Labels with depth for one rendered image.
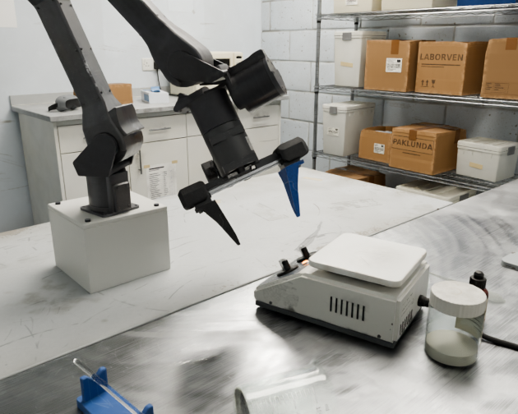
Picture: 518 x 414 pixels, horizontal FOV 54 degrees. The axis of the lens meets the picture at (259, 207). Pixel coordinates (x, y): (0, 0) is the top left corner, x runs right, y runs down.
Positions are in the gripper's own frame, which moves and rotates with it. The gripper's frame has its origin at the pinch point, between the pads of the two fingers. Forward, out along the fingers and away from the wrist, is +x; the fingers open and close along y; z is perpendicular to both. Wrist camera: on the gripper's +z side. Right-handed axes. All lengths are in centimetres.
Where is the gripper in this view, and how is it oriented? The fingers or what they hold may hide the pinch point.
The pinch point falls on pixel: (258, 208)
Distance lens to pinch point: 70.2
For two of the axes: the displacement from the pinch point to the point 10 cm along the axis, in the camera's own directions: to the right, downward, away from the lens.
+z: -1.3, 0.5, 9.9
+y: -9.0, 4.2, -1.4
